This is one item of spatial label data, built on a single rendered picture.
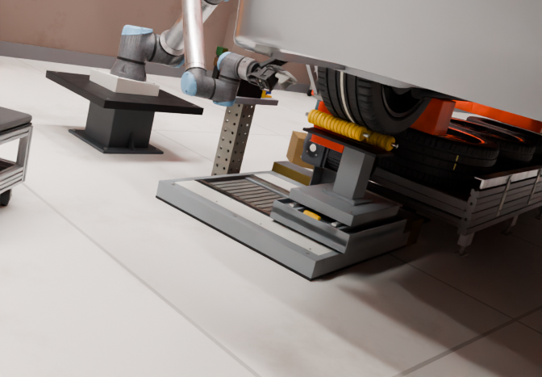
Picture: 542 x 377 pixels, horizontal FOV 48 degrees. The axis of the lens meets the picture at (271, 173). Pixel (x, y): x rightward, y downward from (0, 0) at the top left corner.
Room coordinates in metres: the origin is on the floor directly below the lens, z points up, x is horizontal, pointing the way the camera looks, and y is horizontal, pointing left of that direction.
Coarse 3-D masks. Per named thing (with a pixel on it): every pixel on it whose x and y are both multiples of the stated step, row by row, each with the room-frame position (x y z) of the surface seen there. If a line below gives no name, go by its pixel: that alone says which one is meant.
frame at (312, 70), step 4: (308, 68) 2.35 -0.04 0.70; (312, 68) 2.36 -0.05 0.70; (316, 68) 2.32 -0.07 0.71; (308, 72) 2.37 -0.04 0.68; (312, 72) 2.36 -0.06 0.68; (316, 72) 2.33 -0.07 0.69; (312, 76) 2.37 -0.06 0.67; (316, 76) 2.39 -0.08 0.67; (312, 80) 2.38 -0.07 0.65; (316, 80) 2.41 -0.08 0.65; (312, 84) 2.40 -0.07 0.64; (316, 84) 2.40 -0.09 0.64; (312, 88) 2.42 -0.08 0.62; (316, 88) 2.41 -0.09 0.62; (316, 92) 2.42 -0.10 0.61; (316, 96) 2.44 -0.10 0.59; (320, 96) 2.42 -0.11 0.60
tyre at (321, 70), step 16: (320, 80) 2.25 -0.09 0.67; (336, 80) 2.21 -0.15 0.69; (352, 80) 2.16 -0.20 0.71; (368, 80) 2.12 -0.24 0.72; (336, 96) 2.24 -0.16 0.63; (352, 96) 2.19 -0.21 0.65; (368, 96) 2.15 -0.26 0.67; (336, 112) 2.35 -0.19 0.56; (352, 112) 2.25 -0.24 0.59; (368, 112) 2.19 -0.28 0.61; (384, 112) 2.26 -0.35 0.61; (416, 112) 2.49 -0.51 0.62; (368, 128) 2.33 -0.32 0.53; (384, 128) 2.29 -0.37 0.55; (400, 128) 2.41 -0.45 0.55
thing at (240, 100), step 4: (236, 96) 2.89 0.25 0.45; (236, 100) 2.86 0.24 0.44; (240, 100) 2.88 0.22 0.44; (244, 100) 2.91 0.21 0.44; (248, 100) 2.93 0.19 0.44; (252, 100) 2.96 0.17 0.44; (256, 100) 2.98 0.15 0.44; (260, 100) 3.00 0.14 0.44; (264, 100) 3.03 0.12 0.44; (268, 100) 3.06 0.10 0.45; (272, 100) 3.09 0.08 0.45; (276, 100) 3.11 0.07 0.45; (256, 104) 2.99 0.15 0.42; (260, 104) 3.01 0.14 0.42; (264, 104) 3.04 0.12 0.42; (268, 104) 3.06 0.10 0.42; (272, 104) 3.09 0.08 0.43; (276, 104) 3.12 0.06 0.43
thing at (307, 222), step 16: (272, 208) 2.32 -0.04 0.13; (288, 208) 2.28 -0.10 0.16; (304, 208) 2.32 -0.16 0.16; (288, 224) 2.27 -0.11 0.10; (304, 224) 2.23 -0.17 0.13; (320, 224) 2.20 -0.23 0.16; (336, 224) 2.17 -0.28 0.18; (368, 224) 2.35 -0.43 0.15; (384, 224) 2.36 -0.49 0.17; (400, 224) 2.49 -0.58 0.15; (320, 240) 2.19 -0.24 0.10; (336, 240) 2.15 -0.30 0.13; (352, 240) 2.15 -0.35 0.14; (368, 240) 2.26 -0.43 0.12; (384, 240) 2.39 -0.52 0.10
